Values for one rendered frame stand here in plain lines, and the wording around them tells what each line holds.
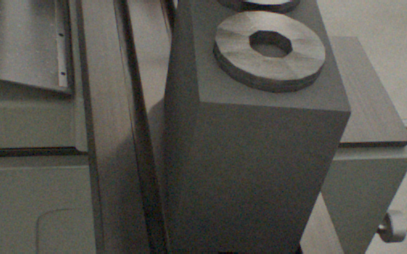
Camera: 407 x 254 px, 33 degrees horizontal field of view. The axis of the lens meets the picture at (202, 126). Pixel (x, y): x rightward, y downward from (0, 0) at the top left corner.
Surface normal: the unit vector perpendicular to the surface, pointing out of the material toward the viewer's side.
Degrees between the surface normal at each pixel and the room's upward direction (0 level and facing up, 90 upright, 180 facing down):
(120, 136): 0
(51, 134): 90
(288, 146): 90
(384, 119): 0
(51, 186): 90
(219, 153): 90
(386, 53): 0
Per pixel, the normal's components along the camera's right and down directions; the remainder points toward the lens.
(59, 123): 0.18, 0.70
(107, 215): 0.14, -0.72
